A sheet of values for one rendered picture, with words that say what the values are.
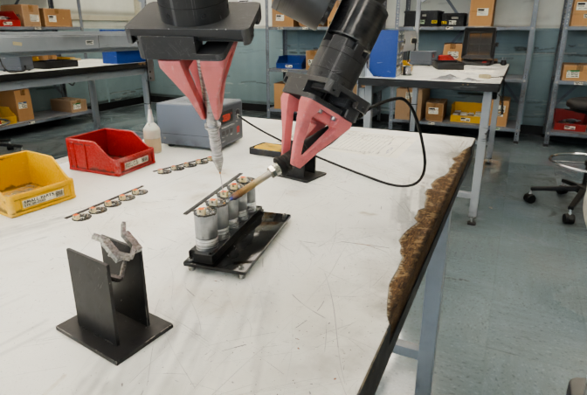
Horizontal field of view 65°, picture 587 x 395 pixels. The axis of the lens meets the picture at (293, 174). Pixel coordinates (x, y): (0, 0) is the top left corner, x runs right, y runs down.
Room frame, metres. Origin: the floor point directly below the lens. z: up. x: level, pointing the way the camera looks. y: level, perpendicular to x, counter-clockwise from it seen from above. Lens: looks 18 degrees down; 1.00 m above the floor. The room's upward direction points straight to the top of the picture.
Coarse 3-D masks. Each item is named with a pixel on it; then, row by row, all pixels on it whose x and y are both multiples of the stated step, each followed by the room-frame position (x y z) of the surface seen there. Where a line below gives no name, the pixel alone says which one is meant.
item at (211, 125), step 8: (200, 72) 0.42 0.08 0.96; (200, 80) 0.42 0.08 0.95; (208, 104) 0.43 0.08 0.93; (208, 112) 0.43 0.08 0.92; (208, 120) 0.44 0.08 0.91; (216, 120) 0.44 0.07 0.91; (208, 128) 0.44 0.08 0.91; (216, 128) 0.44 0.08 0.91; (216, 136) 0.44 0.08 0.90; (216, 144) 0.45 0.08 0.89; (216, 152) 0.45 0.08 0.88; (216, 160) 0.45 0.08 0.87
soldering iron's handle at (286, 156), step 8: (312, 136) 0.53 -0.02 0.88; (320, 136) 0.53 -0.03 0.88; (304, 144) 0.52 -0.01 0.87; (312, 144) 0.52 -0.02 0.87; (328, 144) 0.54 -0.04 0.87; (288, 152) 0.52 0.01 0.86; (280, 160) 0.51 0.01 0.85; (288, 160) 0.51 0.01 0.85; (280, 168) 0.51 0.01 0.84; (288, 168) 0.51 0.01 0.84
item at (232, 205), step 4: (228, 192) 0.51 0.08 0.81; (232, 200) 0.50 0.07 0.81; (236, 200) 0.50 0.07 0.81; (228, 204) 0.50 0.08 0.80; (232, 204) 0.50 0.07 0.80; (236, 204) 0.50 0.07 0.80; (228, 208) 0.50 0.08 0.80; (232, 208) 0.50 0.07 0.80; (236, 208) 0.50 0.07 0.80; (228, 212) 0.50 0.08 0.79; (232, 212) 0.50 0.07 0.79; (236, 212) 0.50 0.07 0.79; (232, 216) 0.50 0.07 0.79; (236, 216) 0.50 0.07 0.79; (232, 220) 0.50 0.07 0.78; (236, 220) 0.50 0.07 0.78; (232, 224) 0.50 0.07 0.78; (236, 224) 0.50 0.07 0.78; (232, 228) 0.50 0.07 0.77; (236, 228) 0.50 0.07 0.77
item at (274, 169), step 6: (270, 168) 0.50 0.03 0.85; (276, 168) 0.50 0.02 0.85; (264, 174) 0.50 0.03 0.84; (270, 174) 0.50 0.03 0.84; (276, 174) 0.50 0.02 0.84; (252, 180) 0.50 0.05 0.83; (258, 180) 0.50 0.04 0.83; (264, 180) 0.50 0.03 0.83; (246, 186) 0.49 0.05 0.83; (252, 186) 0.49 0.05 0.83; (234, 192) 0.49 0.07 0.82; (240, 192) 0.49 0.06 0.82; (246, 192) 0.49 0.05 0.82; (234, 198) 0.48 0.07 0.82
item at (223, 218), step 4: (216, 208) 0.47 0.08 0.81; (220, 208) 0.47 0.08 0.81; (224, 208) 0.48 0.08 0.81; (220, 212) 0.47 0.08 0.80; (224, 212) 0.47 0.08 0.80; (220, 216) 0.47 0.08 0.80; (224, 216) 0.47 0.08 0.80; (228, 216) 0.48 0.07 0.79; (220, 220) 0.47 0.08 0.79; (224, 220) 0.47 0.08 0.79; (228, 220) 0.48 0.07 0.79; (220, 224) 0.47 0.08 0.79; (224, 224) 0.47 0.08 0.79; (228, 224) 0.48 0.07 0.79; (220, 228) 0.47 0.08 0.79; (224, 228) 0.47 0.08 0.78; (228, 228) 0.48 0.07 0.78; (220, 232) 0.47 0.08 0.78; (224, 232) 0.47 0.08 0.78; (228, 232) 0.48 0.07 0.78; (220, 236) 0.47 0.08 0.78; (224, 236) 0.47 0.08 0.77; (228, 236) 0.48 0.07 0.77
